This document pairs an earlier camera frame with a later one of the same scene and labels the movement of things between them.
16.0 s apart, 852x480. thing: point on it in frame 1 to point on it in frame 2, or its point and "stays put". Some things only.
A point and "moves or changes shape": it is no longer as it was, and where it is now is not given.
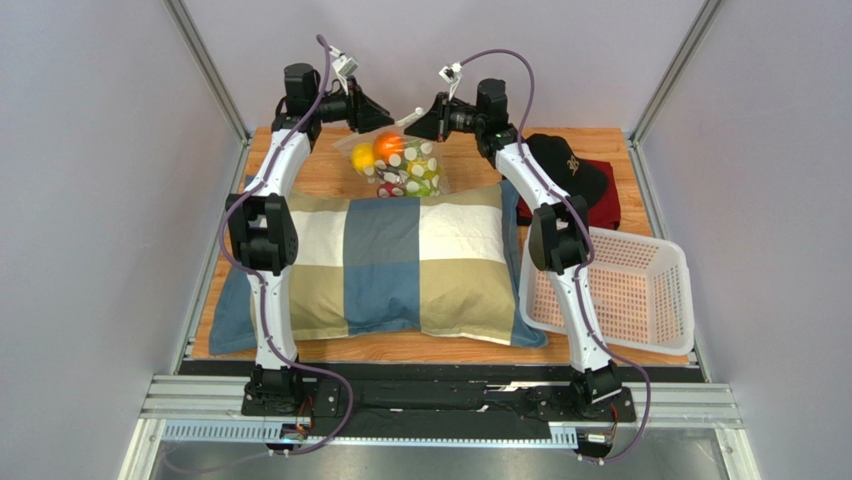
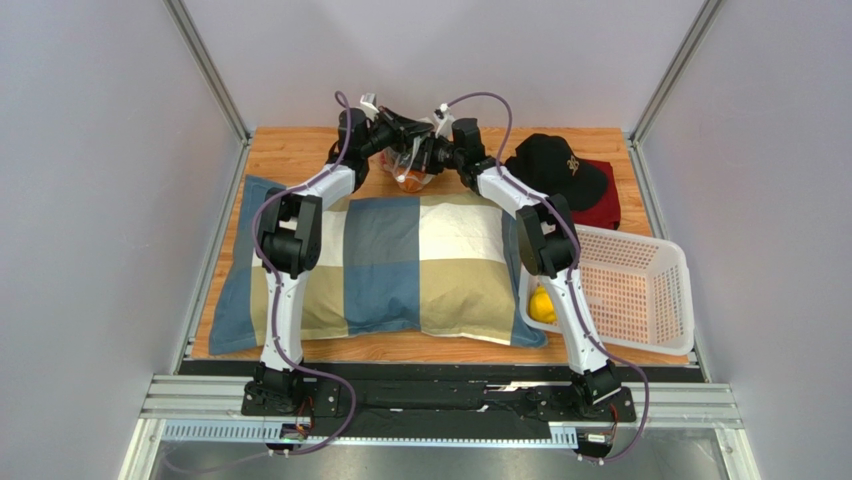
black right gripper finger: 435,124 to 424,158
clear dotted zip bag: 398,163 moves or changes shape
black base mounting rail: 306,398 stays put
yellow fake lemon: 363,155 moves or changes shape
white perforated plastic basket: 640,291 stays put
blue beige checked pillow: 445,263 stays put
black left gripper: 364,113 to 403,128
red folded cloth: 605,214 stays put
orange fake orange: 386,144 moves or changes shape
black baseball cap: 573,175 stays put
